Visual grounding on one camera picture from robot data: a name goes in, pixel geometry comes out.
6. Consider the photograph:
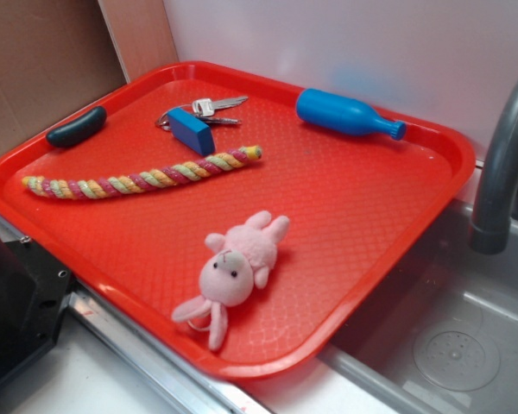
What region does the dark green sausage toy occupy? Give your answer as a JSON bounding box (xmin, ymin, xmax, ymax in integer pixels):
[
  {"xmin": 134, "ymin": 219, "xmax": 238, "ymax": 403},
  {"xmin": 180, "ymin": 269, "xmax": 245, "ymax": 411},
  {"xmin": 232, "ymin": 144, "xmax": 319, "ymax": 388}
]
[{"xmin": 46, "ymin": 106, "xmax": 107, "ymax": 148}]

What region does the multicolour twisted rope toy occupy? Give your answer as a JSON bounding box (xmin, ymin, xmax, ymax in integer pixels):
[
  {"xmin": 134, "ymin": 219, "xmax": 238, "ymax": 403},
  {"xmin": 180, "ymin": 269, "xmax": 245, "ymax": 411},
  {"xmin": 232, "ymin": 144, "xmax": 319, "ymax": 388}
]
[{"xmin": 22, "ymin": 146, "xmax": 262, "ymax": 200}]

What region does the blue rectangular key fob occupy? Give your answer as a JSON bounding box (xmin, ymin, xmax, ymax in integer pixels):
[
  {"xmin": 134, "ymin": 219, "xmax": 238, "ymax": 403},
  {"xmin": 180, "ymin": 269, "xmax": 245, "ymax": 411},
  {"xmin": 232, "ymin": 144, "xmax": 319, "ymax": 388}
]
[{"xmin": 167, "ymin": 108, "xmax": 215, "ymax": 156}]

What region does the pink plush bunny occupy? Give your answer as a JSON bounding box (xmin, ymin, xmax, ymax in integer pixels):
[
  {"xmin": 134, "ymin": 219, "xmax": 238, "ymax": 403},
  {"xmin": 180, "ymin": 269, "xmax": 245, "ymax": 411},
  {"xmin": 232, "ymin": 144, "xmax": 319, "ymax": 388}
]
[{"xmin": 172, "ymin": 210, "xmax": 290, "ymax": 351}]

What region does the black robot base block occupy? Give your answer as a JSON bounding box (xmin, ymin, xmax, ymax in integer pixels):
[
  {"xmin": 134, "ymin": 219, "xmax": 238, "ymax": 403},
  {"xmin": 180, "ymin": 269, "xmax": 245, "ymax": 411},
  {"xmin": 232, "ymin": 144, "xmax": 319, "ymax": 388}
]
[{"xmin": 0, "ymin": 239, "xmax": 73, "ymax": 388}]

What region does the grey plastic sink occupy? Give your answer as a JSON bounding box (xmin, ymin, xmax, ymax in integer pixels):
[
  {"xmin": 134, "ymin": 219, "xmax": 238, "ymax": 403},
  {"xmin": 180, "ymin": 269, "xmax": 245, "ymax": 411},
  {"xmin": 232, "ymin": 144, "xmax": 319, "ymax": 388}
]
[{"xmin": 320, "ymin": 202, "xmax": 518, "ymax": 413}]

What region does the silver key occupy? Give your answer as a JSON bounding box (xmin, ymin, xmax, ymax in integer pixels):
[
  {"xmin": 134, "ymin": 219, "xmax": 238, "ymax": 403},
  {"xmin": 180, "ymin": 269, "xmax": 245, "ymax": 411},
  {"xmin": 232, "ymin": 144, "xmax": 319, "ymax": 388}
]
[
  {"xmin": 199, "ymin": 116, "xmax": 242, "ymax": 125},
  {"xmin": 191, "ymin": 96, "xmax": 248, "ymax": 116}
]

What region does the blue plastic bottle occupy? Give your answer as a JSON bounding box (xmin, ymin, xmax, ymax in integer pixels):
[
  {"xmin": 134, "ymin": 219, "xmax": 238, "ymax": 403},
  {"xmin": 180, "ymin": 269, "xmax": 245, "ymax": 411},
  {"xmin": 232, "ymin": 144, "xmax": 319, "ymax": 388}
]
[{"xmin": 296, "ymin": 89, "xmax": 407, "ymax": 141}]

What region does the brown cardboard panel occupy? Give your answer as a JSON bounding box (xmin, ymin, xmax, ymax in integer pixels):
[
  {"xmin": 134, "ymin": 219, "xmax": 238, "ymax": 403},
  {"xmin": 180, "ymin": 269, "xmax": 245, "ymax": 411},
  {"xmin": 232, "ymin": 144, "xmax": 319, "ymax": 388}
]
[{"xmin": 0, "ymin": 1, "xmax": 125, "ymax": 155}]

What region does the grey sink faucet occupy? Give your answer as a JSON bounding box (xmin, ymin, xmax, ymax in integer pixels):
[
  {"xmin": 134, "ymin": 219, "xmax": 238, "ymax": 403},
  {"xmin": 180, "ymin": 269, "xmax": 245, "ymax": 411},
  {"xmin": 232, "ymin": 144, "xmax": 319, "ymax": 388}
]
[{"xmin": 469, "ymin": 81, "xmax": 518, "ymax": 254}]

